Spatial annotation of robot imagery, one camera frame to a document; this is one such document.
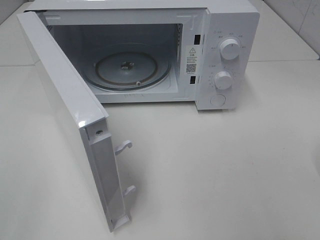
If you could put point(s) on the round white door button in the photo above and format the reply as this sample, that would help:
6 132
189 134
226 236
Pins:
218 100

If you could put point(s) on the white microwave knob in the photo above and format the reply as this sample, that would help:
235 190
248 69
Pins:
223 80
229 48

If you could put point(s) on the white microwave door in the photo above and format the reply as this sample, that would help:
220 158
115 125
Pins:
81 118

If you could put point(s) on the glass microwave turntable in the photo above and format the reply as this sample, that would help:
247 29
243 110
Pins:
126 67

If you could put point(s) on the white warning label sticker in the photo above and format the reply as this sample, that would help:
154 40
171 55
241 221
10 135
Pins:
191 59

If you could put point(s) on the white microwave oven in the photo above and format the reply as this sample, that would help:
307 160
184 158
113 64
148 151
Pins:
81 27

